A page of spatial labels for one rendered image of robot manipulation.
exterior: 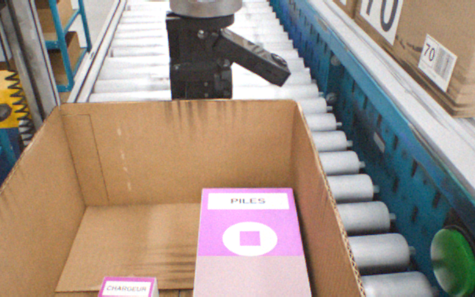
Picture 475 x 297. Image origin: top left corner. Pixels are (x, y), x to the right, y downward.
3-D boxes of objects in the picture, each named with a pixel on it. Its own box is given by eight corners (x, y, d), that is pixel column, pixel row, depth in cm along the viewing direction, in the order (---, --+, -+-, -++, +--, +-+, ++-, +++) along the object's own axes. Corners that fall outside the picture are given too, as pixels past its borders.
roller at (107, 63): (102, 73, 109) (98, 55, 106) (299, 65, 113) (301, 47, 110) (99, 82, 105) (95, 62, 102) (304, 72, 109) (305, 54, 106)
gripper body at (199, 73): (173, 86, 62) (166, 3, 55) (232, 84, 62) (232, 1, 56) (172, 112, 56) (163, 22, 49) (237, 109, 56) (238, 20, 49)
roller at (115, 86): (89, 106, 94) (93, 98, 98) (317, 95, 98) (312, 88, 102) (85, 85, 91) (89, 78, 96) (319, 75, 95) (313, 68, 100)
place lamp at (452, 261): (420, 259, 49) (436, 216, 45) (430, 258, 49) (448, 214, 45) (450, 312, 43) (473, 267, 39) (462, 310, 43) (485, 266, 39)
